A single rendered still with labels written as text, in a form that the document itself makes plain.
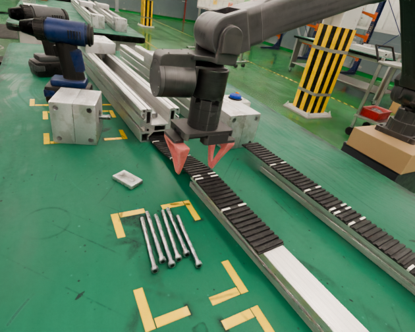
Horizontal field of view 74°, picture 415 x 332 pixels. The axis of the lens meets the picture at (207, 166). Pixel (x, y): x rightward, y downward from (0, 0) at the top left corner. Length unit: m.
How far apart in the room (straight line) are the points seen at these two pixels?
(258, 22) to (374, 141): 0.59
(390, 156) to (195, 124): 0.62
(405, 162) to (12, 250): 0.89
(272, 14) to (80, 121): 0.43
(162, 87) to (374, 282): 0.43
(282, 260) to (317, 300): 0.06
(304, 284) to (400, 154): 0.60
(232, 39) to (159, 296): 0.36
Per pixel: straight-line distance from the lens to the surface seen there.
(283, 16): 0.51
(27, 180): 0.58
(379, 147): 0.95
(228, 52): 0.44
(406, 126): 1.00
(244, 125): 0.72
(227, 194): 0.49
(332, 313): 0.40
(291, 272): 0.41
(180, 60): 0.44
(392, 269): 0.54
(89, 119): 0.65
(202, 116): 0.48
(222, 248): 0.44
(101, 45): 1.19
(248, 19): 0.47
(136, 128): 0.71
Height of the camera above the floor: 1.10
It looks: 30 degrees down
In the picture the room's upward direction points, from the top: 11 degrees clockwise
